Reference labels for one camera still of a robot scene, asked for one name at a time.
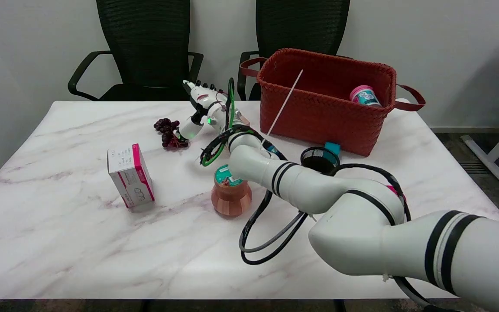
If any gray cable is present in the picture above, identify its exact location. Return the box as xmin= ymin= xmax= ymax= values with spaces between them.
xmin=239 ymin=211 xmax=309 ymax=254

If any terracotta jar teal lid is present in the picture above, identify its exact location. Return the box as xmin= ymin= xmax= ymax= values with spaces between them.
xmin=211 ymin=164 xmax=253 ymax=217

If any dark purple grape bunch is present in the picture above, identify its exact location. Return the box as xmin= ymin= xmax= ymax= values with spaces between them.
xmin=153 ymin=118 xmax=189 ymax=150

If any red woven basket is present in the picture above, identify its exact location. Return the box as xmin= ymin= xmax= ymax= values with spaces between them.
xmin=240 ymin=48 xmax=426 ymax=157

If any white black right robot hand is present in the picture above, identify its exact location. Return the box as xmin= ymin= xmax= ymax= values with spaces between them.
xmin=175 ymin=80 xmax=234 ymax=142

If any black mesh pen cup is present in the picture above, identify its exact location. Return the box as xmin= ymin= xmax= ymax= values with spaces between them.
xmin=300 ymin=146 xmax=340 ymax=175

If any black cable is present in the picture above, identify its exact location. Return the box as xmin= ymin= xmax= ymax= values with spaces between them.
xmin=239 ymin=163 xmax=411 ymax=266

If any white desk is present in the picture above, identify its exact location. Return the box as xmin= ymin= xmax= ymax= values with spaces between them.
xmin=461 ymin=42 xmax=499 ymax=195

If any pink teal can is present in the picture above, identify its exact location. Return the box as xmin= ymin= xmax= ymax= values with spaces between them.
xmin=349 ymin=85 xmax=382 ymax=107

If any black mesh office chair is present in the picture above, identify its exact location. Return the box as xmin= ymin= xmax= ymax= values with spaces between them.
xmin=237 ymin=0 xmax=350 ymax=101
xmin=68 ymin=0 xmax=204 ymax=101

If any black braided cable sleeve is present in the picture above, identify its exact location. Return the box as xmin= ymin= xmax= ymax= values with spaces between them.
xmin=199 ymin=125 xmax=285 ymax=166

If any white pink carton box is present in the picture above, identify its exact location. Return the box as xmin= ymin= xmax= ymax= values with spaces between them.
xmin=107 ymin=143 xmax=156 ymax=209

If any green cable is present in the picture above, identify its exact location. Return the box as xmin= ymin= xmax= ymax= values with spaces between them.
xmin=201 ymin=78 xmax=236 ymax=167

